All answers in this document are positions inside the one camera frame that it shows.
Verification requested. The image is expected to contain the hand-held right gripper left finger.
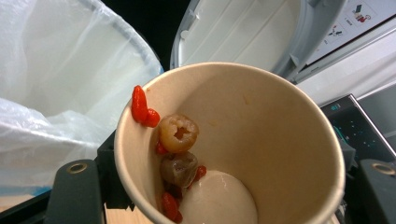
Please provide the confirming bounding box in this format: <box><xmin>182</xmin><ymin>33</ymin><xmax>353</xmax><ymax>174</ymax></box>
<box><xmin>43</xmin><ymin>130</ymin><xmax>135</xmax><ymax>224</ymax></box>

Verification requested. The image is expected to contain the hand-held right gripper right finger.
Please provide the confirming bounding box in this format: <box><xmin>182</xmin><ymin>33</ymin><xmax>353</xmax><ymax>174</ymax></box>
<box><xmin>337</xmin><ymin>139</ymin><xmax>396</xmax><ymax>224</ymax></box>

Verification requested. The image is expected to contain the red goji berry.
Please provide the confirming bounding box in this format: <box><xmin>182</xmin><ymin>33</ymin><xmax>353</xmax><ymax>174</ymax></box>
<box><xmin>191</xmin><ymin>164</ymin><xmax>208</xmax><ymax>185</ymax></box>
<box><xmin>155</xmin><ymin>141</ymin><xmax>169</xmax><ymax>156</ymax></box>
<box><xmin>131</xmin><ymin>85</ymin><xmax>149</xmax><ymax>124</ymax></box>
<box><xmin>142</xmin><ymin>107</ymin><xmax>162</xmax><ymax>129</ymax></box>
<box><xmin>161</xmin><ymin>191</ymin><xmax>184</xmax><ymax>224</ymax></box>

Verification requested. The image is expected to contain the dark brown dried longan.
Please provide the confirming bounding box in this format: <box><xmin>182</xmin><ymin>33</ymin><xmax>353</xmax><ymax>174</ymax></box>
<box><xmin>160</xmin><ymin>151</ymin><xmax>200</xmax><ymax>189</ymax></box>

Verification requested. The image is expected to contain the light brown dried longan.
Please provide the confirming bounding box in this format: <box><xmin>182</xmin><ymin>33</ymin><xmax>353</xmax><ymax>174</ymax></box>
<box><xmin>158</xmin><ymin>113</ymin><xmax>201</xmax><ymax>154</ymax></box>

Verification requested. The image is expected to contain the white plastic bag bin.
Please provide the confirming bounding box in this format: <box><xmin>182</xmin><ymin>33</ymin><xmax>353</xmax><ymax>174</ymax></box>
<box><xmin>0</xmin><ymin>0</ymin><xmax>164</xmax><ymax>198</ymax></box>

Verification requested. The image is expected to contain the brown paper cup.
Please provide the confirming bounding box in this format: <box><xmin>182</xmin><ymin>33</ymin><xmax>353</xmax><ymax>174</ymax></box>
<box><xmin>113</xmin><ymin>61</ymin><xmax>347</xmax><ymax>224</ymax></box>

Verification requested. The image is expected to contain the black device with teal lights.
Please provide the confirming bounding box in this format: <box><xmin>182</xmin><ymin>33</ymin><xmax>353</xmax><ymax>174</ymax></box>
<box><xmin>319</xmin><ymin>92</ymin><xmax>396</xmax><ymax>164</ymax></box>

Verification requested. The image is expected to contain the white cabinet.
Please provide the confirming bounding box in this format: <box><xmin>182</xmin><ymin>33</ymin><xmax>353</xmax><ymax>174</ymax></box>
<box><xmin>292</xmin><ymin>18</ymin><xmax>396</xmax><ymax>108</ymax></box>

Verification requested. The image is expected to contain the white pictogram sticker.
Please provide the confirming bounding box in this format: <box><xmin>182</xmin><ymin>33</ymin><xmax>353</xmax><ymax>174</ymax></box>
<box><xmin>306</xmin><ymin>0</ymin><xmax>396</xmax><ymax>66</ymax></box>

